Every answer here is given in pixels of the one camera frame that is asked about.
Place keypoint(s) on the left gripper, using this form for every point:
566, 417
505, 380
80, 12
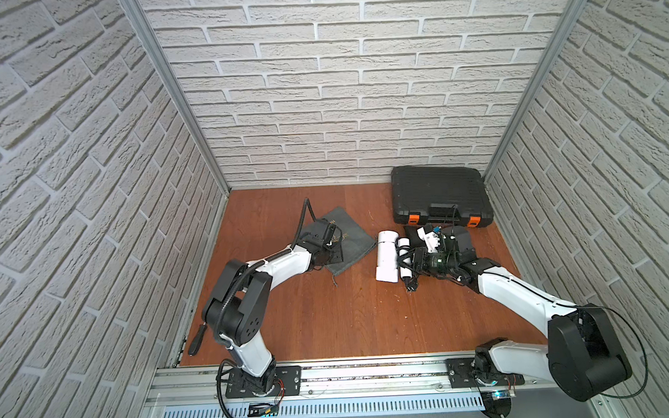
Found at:
325, 249

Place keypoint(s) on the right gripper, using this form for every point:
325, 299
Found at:
419, 258

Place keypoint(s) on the black drawstring bag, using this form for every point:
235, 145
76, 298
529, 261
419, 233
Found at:
415, 230

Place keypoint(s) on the grey drawstring bag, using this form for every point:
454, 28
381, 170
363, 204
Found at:
356, 242

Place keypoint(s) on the white hair dryer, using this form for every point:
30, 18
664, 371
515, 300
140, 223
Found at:
394, 260

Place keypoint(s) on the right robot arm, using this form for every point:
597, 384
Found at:
583, 354

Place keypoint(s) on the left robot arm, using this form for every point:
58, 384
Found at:
234, 312

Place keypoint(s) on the black plastic tool case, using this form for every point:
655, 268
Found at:
429, 195

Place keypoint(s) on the black screwdriver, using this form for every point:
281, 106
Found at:
197, 341

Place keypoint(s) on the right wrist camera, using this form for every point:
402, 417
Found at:
432, 237

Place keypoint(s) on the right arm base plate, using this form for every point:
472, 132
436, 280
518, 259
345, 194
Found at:
477, 372

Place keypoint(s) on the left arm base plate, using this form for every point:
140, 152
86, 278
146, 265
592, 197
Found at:
283, 379

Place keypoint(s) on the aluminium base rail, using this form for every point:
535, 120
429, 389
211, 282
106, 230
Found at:
397, 384

